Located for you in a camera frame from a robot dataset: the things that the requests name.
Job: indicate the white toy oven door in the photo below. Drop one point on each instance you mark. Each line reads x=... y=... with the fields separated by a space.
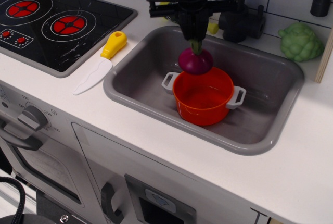
x=58 y=168

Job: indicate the orange toy pot grey handles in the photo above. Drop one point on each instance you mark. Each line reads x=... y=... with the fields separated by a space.
x=204 y=99

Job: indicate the black toy faucet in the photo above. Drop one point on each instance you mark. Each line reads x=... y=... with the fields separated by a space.
x=239 y=23

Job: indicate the black cabinet door handle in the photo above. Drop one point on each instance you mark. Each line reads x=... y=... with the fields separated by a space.
x=106 y=194

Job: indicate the grey oven door handle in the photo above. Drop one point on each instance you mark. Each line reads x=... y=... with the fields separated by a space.
x=30 y=143

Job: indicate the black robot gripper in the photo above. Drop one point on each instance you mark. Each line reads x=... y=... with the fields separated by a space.
x=184 y=8

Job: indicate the white toy dishwasher door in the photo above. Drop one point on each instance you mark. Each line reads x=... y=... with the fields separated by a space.
x=150 y=191

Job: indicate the purple toy beet green leaves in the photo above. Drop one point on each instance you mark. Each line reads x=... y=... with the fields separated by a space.
x=195 y=60

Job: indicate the black toy stovetop red burners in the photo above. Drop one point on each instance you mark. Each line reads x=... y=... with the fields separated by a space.
x=58 y=36

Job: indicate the grey toy sink basin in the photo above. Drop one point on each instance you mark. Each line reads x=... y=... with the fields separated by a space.
x=272 y=84

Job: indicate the white toy knife yellow handle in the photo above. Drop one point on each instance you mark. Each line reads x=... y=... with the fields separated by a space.
x=115 y=43

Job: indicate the green toy artichoke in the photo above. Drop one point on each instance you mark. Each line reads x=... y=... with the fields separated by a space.
x=299 y=42

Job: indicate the yellow green toy bottle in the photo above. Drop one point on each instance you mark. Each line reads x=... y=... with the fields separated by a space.
x=212 y=27

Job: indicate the wooden side panel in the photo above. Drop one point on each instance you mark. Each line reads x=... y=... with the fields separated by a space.
x=324 y=62

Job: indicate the grey oven knob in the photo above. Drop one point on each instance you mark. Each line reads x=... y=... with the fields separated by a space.
x=33 y=118

